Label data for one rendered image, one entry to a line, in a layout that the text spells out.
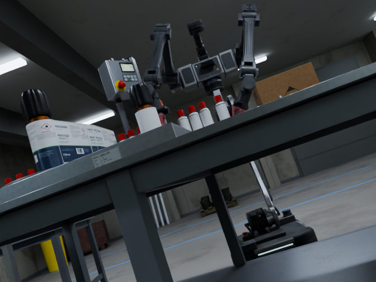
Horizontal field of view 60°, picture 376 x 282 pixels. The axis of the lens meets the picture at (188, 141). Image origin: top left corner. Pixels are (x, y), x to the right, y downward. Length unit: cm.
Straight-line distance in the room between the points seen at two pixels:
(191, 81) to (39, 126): 137
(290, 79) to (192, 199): 759
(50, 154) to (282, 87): 116
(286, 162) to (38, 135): 846
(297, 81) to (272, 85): 12
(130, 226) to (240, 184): 838
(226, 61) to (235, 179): 696
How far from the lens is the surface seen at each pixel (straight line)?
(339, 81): 68
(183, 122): 153
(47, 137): 108
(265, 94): 171
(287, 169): 924
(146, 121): 126
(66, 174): 86
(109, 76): 173
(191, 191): 911
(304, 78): 176
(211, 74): 227
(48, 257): 762
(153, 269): 75
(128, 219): 75
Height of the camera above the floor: 72
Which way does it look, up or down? 8 degrees up
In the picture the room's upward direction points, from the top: 19 degrees counter-clockwise
